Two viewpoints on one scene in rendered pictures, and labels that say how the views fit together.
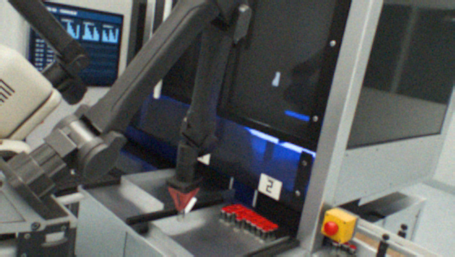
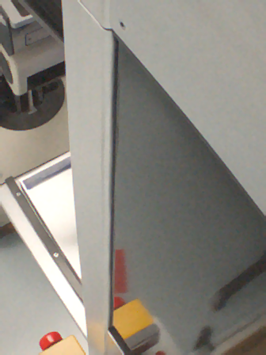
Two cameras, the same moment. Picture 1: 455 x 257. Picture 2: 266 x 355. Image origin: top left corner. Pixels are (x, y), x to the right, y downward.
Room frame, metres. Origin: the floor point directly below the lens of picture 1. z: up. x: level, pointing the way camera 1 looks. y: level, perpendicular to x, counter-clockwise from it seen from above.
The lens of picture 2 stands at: (1.26, -0.65, 2.13)
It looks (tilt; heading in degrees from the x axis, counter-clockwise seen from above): 59 degrees down; 101
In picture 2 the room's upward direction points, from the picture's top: 4 degrees clockwise
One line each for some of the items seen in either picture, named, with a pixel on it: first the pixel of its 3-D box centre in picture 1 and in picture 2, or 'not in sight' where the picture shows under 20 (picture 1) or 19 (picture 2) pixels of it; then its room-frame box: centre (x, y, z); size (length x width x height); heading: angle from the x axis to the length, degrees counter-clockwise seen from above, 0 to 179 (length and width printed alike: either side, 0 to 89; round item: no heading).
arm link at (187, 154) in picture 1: (189, 151); not in sight; (1.08, 0.09, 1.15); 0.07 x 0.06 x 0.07; 150
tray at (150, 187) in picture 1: (179, 186); not in sight; (1.43, 0.14, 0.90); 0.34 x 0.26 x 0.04; 137
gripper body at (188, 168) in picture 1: (185, 172); not in sight; (1.08, 0.09, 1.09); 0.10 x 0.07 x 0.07; 153
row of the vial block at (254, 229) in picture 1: (245, 224); not in sight; (1.20, -0.11, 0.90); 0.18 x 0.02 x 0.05; 46
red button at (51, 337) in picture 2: (331, 228); (52, 344); (1.08, -0.35, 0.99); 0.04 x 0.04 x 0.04; 47
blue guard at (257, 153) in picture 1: (134, 105); not in sight; (1.84, 0.44, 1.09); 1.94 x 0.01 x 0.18; 47
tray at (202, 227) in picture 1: (220, 233); (118, 220); (1.12, -0.04, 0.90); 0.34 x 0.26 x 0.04; 136
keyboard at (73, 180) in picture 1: (82, 180); not in sight; (1.52, 0.53, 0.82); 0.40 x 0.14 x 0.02; 145
